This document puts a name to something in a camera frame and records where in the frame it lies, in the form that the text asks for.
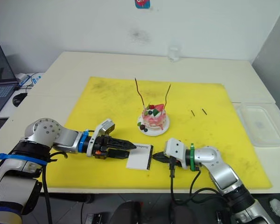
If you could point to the clear plastic container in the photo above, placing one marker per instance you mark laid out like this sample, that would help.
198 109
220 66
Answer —
261 124

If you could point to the dark rounded shape under table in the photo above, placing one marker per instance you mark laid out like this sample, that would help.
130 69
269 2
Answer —
130 213

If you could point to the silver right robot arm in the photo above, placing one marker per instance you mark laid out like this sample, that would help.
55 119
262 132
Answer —
224 172

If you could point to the short dark match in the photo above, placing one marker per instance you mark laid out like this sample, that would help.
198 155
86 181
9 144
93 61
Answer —
193 113
204 111

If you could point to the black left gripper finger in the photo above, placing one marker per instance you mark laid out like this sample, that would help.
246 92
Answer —
123 144
119 154

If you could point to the black computer mouse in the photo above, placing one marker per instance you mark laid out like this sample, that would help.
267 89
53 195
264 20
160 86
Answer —
19 99

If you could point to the blue and white packet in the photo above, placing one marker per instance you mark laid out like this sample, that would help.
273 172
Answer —
29 79

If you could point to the dark laptop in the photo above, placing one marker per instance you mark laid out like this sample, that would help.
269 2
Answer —
0 77

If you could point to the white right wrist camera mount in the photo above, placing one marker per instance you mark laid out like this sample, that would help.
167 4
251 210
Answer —
176 149

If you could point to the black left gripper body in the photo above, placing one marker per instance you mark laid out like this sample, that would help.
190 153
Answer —
103 145

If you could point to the white side desk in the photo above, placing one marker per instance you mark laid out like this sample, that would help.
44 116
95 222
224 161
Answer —
4 115

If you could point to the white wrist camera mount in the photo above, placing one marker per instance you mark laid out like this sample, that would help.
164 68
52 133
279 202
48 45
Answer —
100 133
176 149

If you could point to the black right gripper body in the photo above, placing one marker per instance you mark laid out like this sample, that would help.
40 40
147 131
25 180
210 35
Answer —
167 158

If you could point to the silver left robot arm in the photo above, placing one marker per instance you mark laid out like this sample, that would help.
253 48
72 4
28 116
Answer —
44 133

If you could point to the white matchbox with black side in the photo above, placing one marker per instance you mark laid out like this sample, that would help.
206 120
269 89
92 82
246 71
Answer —
138 157

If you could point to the red and blue wall sticker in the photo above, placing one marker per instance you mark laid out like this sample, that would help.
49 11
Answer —
142 3

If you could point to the pink cake with fruit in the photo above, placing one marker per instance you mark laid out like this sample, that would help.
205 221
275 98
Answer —
154 119

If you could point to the thin wavy dark candle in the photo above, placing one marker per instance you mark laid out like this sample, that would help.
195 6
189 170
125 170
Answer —
140 94
167 95

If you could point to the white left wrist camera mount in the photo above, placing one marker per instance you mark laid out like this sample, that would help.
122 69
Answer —
100 133

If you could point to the white round plate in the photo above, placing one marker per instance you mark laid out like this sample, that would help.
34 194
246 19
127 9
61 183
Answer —
154 133

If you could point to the yellow table mat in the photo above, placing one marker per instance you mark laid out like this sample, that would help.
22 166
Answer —
107 112

